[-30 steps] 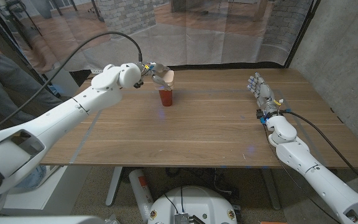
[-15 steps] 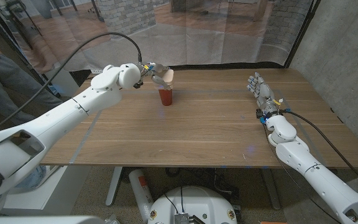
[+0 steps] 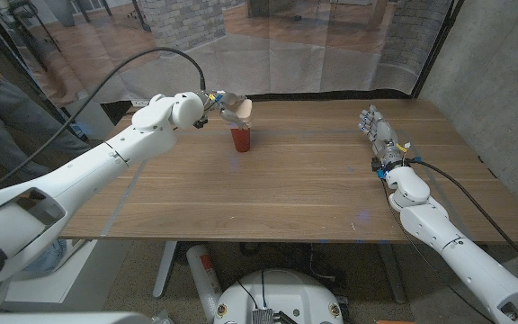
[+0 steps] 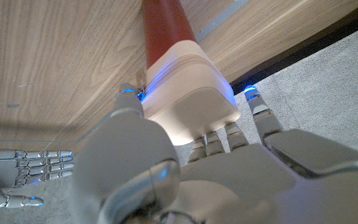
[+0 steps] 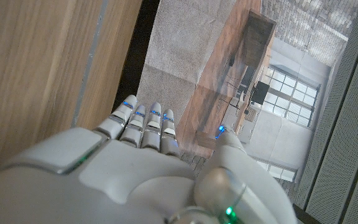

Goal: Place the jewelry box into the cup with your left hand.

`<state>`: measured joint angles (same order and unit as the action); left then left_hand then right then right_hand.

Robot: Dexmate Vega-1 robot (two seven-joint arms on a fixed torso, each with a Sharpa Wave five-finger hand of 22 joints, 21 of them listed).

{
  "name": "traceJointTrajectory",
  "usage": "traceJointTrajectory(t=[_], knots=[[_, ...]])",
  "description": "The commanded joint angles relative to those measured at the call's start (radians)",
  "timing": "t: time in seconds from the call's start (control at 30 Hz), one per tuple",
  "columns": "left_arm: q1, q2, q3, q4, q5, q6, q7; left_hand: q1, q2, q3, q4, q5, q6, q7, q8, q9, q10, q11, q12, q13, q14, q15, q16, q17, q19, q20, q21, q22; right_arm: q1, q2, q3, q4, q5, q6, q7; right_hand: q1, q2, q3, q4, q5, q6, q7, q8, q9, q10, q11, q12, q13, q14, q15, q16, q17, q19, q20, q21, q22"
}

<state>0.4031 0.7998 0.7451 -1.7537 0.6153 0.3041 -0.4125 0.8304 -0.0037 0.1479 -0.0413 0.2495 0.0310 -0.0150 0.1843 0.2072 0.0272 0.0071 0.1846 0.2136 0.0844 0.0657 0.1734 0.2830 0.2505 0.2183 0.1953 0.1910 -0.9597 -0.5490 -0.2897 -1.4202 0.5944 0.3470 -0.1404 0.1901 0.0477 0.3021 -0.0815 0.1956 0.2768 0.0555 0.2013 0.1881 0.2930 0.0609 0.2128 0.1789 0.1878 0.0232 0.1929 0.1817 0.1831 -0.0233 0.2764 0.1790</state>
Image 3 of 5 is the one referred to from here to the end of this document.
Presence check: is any red plastic cup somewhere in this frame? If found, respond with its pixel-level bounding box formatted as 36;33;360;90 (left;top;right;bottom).
230;127;252;153

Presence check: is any printed room backdrop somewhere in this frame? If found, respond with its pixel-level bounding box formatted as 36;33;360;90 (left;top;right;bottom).
0;0;456;107

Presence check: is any black backdrop stand pole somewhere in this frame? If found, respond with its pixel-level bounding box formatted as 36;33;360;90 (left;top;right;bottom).
411;0;465;99

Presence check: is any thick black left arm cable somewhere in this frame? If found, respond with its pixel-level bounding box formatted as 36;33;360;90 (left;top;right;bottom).
0;47;209;194

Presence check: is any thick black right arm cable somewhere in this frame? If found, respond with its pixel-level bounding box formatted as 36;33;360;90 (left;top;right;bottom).
410;159;518;280

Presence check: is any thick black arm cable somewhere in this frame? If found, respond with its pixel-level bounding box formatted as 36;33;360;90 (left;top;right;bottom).
0;47;209;194
410;159;518;280

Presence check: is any white cylinder with orange label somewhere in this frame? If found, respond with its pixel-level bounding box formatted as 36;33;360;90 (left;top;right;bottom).
185;244;224;323

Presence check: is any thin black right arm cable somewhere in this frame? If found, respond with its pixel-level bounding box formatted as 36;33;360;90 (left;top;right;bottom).
380;179;496;324

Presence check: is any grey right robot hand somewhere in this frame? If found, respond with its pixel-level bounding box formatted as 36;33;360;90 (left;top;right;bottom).
358;103;410;172

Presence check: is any white round robot torso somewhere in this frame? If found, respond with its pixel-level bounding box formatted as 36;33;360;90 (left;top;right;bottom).
213;268;344;324

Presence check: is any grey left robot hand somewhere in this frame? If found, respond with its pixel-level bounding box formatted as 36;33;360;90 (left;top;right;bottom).
202;89;251;131

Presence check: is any white table leg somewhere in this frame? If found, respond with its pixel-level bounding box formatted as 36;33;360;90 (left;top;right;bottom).
152;240;178;300
378;242;407;305

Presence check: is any seated person in blue jeans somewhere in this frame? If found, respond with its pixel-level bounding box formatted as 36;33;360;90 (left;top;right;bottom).
0;238;69;315

